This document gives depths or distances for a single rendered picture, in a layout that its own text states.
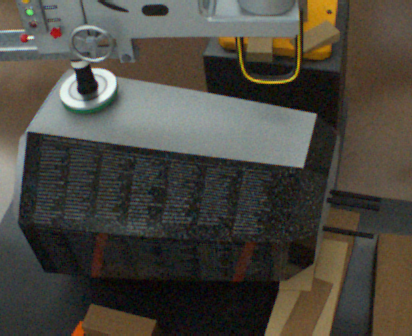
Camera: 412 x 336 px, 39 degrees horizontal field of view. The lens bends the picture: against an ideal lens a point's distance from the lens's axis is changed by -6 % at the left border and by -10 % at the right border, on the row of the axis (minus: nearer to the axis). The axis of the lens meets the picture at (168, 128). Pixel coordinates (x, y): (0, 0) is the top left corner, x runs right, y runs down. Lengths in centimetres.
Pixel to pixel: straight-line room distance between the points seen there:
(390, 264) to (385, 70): 143
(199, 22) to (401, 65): 210
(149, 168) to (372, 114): 167
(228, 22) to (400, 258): 136
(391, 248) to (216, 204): 100
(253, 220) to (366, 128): 146
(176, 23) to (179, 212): 62
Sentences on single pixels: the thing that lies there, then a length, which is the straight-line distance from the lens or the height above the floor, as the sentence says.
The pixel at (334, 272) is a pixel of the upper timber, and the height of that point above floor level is 23.
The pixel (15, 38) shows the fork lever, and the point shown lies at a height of 113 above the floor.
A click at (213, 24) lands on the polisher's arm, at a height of 126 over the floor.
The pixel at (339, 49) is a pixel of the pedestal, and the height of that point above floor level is 74.
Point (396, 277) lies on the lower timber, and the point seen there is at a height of 11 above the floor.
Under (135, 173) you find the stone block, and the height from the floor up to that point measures 80.
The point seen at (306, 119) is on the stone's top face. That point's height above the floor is 87.
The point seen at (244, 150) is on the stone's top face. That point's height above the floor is 87.
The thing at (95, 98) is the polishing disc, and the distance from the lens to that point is 223.
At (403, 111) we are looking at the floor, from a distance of 348.
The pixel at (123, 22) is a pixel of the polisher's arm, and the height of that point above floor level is 128.
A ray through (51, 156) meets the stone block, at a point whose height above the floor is 81.
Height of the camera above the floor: 236
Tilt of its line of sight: 44 degrees down
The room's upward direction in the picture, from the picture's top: 11 degrees counter-clockwise
